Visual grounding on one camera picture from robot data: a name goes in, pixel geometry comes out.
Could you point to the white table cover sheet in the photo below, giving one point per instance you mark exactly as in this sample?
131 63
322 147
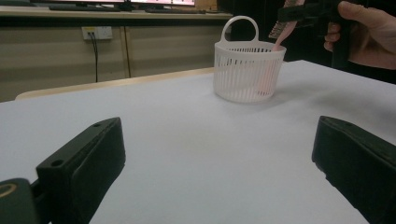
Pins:
202 140

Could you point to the black curtain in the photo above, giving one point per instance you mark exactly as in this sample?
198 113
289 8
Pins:
311 49

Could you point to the pink hair brush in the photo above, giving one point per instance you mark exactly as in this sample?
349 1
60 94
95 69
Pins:
285 32

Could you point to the bright lit computer monitor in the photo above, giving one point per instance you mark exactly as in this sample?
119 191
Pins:
162 2

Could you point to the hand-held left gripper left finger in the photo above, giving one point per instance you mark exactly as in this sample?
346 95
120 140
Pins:
82 168

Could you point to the long beige office desk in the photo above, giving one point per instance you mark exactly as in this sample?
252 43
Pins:
46 62

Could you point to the brown cardboard box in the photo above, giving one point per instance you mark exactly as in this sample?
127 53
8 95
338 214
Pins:
206 4

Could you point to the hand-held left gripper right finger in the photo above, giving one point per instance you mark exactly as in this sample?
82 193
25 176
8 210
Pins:
358 161

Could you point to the white slotted plastic basket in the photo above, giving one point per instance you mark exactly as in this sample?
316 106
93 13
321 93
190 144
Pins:
239 77

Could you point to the light wooden table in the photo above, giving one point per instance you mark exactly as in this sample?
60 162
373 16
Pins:
118 83

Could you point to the black keyboard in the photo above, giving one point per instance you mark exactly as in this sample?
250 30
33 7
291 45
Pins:
174 11
84 8

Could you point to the white wall socket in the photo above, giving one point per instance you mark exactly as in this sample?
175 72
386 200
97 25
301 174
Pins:
102 32

